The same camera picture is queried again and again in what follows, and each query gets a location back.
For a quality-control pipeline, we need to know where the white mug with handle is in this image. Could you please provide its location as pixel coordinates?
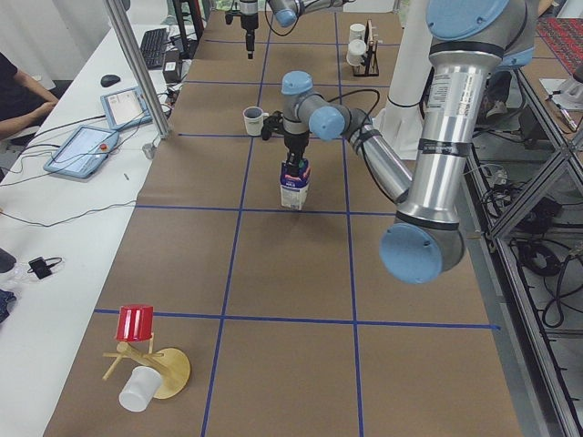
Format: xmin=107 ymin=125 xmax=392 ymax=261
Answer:
xmin=242 ymin=107 xmax=270 ymax=137

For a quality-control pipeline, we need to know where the red cup on mug tree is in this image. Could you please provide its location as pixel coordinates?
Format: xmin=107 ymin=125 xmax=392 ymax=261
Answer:
xmin=115 ymin=304 xmax=154 ymax=342

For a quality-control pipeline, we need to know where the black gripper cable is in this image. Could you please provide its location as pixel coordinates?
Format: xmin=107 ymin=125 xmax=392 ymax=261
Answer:
xmin=327 ymin=88 xmax=382 ymax=137

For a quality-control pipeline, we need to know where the far teach pendant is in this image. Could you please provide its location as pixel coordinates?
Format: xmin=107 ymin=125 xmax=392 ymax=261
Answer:
xmin=100 ymin=86 xmax=152 ymax=131

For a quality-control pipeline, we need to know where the black computer mouse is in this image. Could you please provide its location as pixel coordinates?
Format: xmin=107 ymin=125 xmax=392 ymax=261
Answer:
xmin=100 ymin=74 xmax=121 ymax=88

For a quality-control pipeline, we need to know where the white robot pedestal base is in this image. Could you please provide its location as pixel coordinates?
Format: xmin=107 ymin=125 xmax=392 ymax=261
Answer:
xmin=377 ymin=1 xmax=432 ymax=139

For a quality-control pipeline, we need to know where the aluminium frame post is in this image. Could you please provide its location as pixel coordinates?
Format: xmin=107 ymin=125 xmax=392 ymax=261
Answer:
xmin=104 ymin=0 xmax=169 ymax=139

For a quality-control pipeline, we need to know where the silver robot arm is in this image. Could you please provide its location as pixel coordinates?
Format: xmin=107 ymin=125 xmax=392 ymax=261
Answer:
xmin=224 ymin=0 xmax=350 ymax=60
xmin=281 ymin=1 xmax=538 ymax=284

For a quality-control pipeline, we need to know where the near teach pendant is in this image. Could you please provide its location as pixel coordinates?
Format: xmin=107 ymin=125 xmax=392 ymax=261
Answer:
xmin=43 ymin=126 xmax=119 ymax=179

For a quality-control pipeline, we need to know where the blue white milk carton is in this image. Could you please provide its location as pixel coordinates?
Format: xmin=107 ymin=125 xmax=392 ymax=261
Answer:
xmin=280 ymin=158 xmax=311 ymax=210

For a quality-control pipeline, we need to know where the teach pendant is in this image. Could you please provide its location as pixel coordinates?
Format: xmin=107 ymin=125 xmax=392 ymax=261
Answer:
xmin=100 ymin=86 xmax=152 ymax=131
xmin=43 ymin=126 xmax=119 ymax=179

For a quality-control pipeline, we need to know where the wooden mug tree stand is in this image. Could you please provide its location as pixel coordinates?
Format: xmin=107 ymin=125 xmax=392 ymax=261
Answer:
xmin=102 ymin=338 xmax=191 ymax=400

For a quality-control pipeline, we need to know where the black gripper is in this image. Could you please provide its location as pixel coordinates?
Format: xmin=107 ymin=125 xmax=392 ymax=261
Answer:
xmin=261 ymin=111 xmax=310 ymax=180
xmin=225 ymin=0 xmax=259 ymax=60

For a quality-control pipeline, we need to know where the white cup on mug tree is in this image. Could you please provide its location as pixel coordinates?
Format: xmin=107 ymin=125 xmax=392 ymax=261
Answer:
xmin=118 ymin=366 xmax=162 ymax=412

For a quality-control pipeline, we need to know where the black keyboard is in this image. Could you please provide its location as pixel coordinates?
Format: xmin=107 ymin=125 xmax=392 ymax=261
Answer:
xmin=140 ymin=28 xmax=168 ymax=69

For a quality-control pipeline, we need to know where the seated person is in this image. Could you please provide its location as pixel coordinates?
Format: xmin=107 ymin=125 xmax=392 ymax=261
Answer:
xmin=1 ymin=54 xmax=59 ymax=140

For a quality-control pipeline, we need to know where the small black adapter box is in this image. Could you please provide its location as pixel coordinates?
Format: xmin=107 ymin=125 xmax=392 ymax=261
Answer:
xmin=28 ymin=257 xmax=53 ymax=279

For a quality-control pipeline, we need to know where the black wire cup rack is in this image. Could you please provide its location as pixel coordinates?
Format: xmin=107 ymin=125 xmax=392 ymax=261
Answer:
xmin=349 ymin=19 xmax=380 ymax=77

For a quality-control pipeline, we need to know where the small metal cylinder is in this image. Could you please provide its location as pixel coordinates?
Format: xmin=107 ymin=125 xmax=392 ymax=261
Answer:
xmin=142 ymin=144 xmax=156 ymax=159

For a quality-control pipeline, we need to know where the white upturned cup on rack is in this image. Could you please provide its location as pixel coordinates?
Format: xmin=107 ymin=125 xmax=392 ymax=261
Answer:
xmin=346 ymin=39 xmax=367 ymax=66

